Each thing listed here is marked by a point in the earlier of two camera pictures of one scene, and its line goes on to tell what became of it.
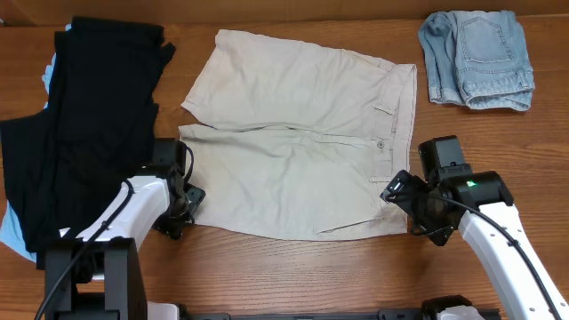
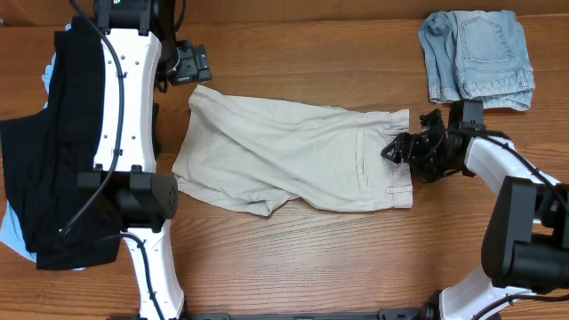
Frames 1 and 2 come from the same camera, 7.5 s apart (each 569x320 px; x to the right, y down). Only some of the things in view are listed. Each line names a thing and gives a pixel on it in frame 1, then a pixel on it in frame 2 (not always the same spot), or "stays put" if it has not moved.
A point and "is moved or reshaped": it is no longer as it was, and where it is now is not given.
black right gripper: [418, 213] → [423, 148]
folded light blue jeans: [477, 58] stays put
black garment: [60, 166] stays put
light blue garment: [11, 232] stays put
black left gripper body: [188, 213] → [193, 68]
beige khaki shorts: [304, 139] is moved or reshaped
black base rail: [383, 314] stays put
